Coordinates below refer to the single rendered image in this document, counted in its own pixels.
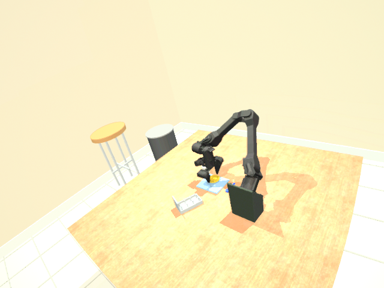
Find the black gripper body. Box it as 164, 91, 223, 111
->
197, 156, 224, 179

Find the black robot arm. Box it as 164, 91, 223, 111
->
191, 109, 263, 192

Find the light blue flat mat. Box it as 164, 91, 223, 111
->
196, 176, 230, 194

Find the pale grey dish rack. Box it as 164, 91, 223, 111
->
172, 194, 203, 214

